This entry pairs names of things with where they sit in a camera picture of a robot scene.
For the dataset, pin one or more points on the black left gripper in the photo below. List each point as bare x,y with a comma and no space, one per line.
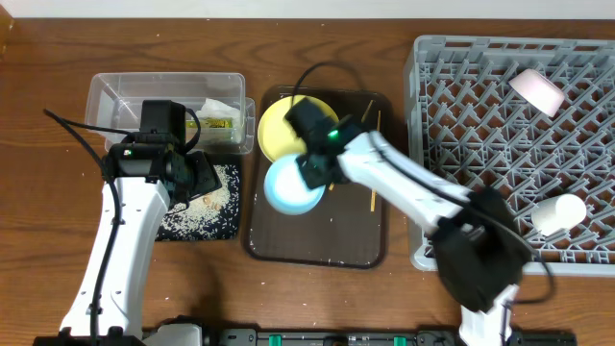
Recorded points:
209,179

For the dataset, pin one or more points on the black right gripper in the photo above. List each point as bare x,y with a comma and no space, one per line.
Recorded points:
314,169

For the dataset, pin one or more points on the light blue bowl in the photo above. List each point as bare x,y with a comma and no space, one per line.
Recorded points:
286,190

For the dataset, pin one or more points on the white rice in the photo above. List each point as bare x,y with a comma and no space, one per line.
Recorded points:
211,216

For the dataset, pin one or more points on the yellow round plate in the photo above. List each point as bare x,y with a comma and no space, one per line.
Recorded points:
276,137

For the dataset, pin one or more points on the green snack wrapper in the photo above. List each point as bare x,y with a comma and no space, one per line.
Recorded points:
210,123

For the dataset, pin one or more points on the wooden chopstick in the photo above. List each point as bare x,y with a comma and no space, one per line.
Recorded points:
362,120
374,192

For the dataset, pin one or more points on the white tissue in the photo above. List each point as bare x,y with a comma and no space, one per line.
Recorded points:
219,110

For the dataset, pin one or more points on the pink bowl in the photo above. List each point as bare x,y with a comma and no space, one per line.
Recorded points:
539,91

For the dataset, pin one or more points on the white cup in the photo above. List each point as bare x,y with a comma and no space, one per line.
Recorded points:
558,213

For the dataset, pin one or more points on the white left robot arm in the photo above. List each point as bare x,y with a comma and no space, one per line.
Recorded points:
144,182

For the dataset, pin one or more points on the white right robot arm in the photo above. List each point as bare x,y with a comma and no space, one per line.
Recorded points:
479,254

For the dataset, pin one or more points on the black food waste tray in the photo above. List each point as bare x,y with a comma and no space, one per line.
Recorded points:
230,202

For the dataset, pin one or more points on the clear plastic waste bin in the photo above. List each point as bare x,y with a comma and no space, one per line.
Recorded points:
115,101

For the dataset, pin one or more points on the grey dishwasher rack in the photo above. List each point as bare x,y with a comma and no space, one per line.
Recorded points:
468,125

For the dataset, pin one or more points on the peanut shells pile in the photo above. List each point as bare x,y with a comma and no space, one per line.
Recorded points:
212,202

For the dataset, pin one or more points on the dark brown serving tray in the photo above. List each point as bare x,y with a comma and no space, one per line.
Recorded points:
341,230

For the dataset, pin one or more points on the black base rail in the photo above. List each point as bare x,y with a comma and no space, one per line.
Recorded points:
248,337

